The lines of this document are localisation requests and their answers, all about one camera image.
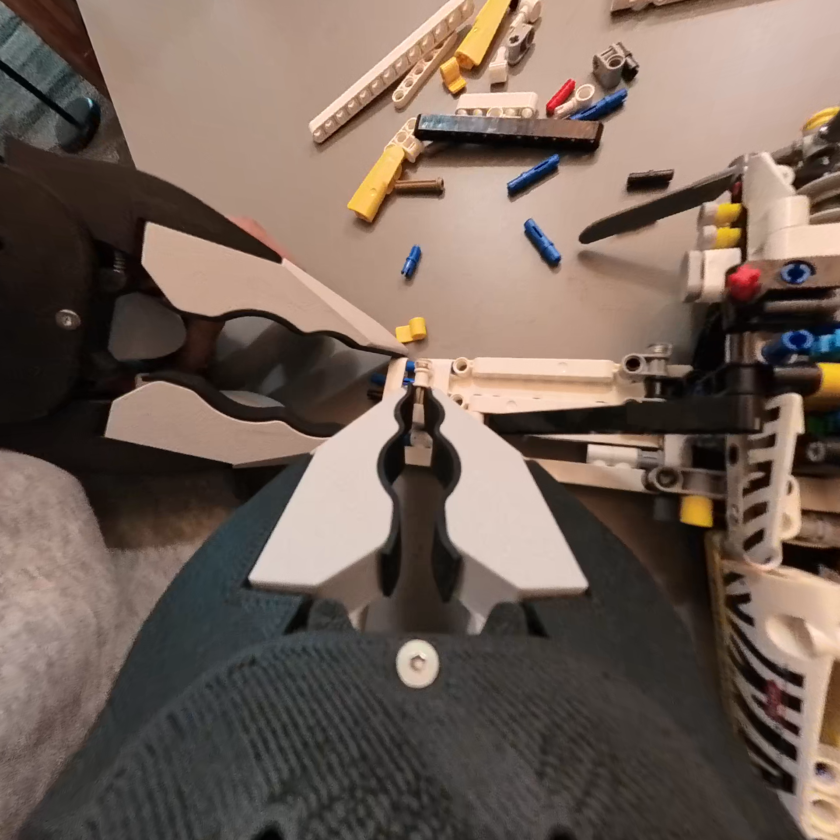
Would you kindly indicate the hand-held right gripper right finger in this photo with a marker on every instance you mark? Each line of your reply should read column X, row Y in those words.
column 512, row 525

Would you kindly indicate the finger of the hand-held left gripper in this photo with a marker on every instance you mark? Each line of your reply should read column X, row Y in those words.
column 197, row 426
column 223, row 275

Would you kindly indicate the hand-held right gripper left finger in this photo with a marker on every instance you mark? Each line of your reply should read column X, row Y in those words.
column 328, row 525

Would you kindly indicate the zebra striped lego helicopter model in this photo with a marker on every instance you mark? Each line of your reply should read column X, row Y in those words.
column 544, row 377

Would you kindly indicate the short white lego beam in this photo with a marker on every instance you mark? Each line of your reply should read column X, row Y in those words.
column 394, row 375

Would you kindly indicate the blue lego pin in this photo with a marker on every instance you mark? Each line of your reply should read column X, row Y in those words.
column 533, row 175
column 600, row 105
column 542, row 241
column 411, row 261

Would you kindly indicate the small yellow lego connector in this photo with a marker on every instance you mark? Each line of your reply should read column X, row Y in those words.
column 412, row 329

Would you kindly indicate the tan lego pin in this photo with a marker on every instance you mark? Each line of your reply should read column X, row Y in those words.
column 420, row 186

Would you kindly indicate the white three-hole lego connector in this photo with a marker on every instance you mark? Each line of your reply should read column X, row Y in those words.
column 408, row 138

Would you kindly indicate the thin white lego beam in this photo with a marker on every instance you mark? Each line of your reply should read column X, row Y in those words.
column 423, row 72

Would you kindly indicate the small yellow lego piece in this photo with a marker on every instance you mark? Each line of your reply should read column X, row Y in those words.
column 453, row 75

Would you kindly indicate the yellow curved lego panel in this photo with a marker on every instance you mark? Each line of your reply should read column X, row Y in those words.
column 482, row 33

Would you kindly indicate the black lego pin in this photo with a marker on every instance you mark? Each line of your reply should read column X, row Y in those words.
column 649, row 179

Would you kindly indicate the red lego pin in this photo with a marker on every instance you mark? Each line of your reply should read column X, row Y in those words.
column 560, row 95

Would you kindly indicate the white grey lego connector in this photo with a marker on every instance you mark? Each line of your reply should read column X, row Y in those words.
column 522, row 33

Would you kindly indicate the white lego pin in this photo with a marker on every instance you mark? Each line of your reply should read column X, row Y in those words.
column 577, row 100

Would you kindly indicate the person's left hand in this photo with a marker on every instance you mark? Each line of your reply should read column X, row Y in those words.
column 253, row 229

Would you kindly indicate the black metal bar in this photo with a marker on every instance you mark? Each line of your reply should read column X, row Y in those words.
column 82, row 124

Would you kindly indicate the white Lego frame piece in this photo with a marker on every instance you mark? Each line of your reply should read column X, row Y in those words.
column 649, row 5

